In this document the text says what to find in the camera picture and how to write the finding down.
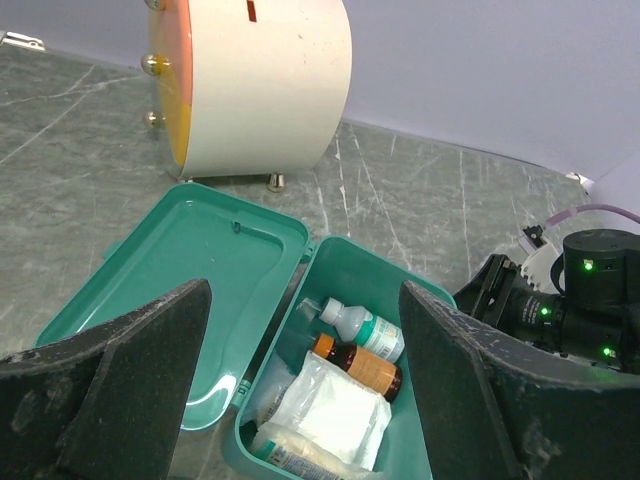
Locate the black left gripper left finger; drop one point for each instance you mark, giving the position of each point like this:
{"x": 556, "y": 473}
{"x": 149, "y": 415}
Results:
{"x": 107, "y": 402}

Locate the cream cylindrical cabinet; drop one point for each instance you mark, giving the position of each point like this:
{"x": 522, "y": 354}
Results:
{"x": 247, "y": 87}

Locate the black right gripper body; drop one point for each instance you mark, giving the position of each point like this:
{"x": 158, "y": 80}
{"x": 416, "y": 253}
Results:
{"x": 498, "y": 296}

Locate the clear gauze packet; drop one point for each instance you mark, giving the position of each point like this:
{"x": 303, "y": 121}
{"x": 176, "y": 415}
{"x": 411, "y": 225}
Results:
{"x": 328, "y": 418}

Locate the metal corner bracket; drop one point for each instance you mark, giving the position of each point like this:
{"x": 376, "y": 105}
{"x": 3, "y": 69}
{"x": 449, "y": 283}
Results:
{"x": 22, "y": 41}

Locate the brown bottle orange cap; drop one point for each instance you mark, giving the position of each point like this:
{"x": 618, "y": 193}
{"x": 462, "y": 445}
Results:
{"x": 363, "y": 366}

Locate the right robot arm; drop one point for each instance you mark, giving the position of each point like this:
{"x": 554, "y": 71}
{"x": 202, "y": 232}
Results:
{"x": 593, "y": 312}

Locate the teal medicine kit box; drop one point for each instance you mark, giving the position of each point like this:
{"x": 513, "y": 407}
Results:
{"x": 268, "y": 283}

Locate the green white bandage packet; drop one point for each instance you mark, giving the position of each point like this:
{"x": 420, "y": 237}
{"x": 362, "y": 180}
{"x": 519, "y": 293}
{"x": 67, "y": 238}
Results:
{"x": 295, "y": 455}

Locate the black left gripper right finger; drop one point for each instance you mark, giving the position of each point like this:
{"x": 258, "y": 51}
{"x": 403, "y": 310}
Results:
{"x": 493, "y": 407}

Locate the white disinfectant bottle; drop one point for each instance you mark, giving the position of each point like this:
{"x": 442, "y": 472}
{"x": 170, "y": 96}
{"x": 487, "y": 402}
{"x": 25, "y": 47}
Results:
{"x": 358, "y": 325}

